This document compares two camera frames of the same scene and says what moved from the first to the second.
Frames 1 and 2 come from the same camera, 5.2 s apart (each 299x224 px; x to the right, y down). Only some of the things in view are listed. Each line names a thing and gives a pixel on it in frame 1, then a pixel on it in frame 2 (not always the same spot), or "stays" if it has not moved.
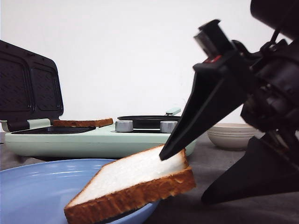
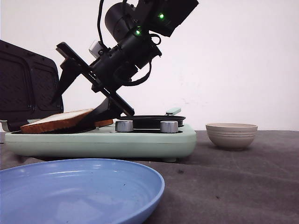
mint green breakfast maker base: (40, 139) stays
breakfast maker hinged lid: (31, 87) stays
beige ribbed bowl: (230, 136) stays
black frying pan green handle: (151, 122) stays
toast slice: (129, 181) -> (67, 122)
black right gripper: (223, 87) -> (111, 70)
